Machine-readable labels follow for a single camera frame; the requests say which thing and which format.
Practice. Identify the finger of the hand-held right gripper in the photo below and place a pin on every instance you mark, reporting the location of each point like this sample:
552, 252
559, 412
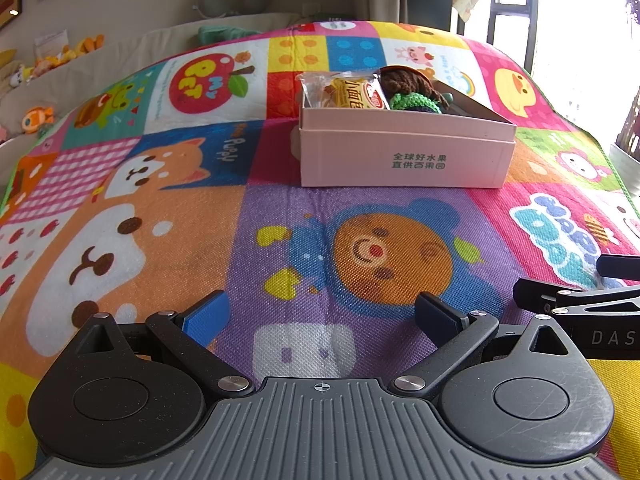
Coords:
550, 296
620, 266

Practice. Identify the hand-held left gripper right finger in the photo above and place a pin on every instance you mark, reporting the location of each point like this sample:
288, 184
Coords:
436, 320

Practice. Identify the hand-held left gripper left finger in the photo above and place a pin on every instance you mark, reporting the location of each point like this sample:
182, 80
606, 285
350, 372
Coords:
207, 317

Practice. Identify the pink cardboard box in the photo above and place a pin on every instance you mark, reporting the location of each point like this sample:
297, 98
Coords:
350, 155

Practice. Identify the knitted doll with red hat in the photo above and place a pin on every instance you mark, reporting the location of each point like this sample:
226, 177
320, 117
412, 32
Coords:
410, 89

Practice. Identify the yellow snack packet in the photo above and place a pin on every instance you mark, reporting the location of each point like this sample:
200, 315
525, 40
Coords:
356, 92

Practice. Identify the clear snack packet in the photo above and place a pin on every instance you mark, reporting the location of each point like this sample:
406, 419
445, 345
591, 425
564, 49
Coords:
315, 91

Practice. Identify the colourful printed play mat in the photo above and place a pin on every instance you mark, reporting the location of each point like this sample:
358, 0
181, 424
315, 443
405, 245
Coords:
150, 270

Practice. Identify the orange fish plush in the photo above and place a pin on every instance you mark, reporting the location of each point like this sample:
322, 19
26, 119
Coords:
37, 118

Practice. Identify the beige padded bumper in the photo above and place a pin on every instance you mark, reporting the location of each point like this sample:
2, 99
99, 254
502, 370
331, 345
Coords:
165, 40

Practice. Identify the teal cloth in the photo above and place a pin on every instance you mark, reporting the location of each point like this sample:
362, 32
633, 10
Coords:
220, 33

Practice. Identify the row of orange plush toys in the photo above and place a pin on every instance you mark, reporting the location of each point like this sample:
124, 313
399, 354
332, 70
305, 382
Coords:
65, 55

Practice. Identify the white card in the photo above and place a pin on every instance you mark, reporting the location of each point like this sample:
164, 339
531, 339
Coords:
50, 43

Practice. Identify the dark window frame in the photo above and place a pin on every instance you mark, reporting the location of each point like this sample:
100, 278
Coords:
500, 20

